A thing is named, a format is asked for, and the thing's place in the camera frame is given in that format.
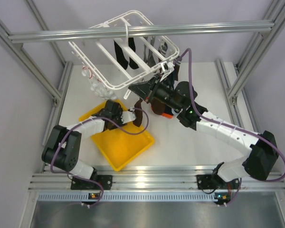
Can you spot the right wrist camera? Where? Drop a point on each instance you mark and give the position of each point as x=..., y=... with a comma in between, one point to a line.
x=166, y=67

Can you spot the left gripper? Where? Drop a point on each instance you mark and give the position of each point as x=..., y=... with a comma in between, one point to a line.
x=118, y=113

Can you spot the white clip drying hanger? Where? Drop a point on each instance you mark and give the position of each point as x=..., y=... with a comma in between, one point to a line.
x=112, y=64

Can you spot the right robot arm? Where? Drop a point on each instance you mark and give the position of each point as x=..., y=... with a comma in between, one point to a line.
x=258, y=150

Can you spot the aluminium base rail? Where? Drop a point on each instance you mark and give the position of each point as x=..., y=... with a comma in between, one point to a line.
x=132, y=178

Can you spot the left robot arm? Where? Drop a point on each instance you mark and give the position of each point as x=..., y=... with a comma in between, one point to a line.
x=63, y=145

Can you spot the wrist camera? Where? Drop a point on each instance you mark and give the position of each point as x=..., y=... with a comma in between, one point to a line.
x=166, y=67
x=128, y=116

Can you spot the slotted cable duct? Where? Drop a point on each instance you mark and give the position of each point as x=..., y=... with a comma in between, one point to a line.
x=133, y=196

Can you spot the black sock left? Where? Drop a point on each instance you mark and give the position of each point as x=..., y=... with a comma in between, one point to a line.
x=120, y=56

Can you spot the navy orange underwear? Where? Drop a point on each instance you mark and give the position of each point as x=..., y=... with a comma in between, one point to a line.
x=169, y=82

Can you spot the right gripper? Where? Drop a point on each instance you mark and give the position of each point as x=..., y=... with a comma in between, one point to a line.
x=144, y=89

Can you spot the grey sock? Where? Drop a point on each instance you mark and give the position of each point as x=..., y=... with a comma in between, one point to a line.
x=148, y=54

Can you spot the aluminium crossbar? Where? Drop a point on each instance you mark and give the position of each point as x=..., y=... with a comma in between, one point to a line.
x=142, y=31

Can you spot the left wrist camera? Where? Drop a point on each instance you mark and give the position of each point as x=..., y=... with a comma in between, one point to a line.
x=128, y=116

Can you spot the yellow plastic tray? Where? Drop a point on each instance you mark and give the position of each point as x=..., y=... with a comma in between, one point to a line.
x=119, y=148

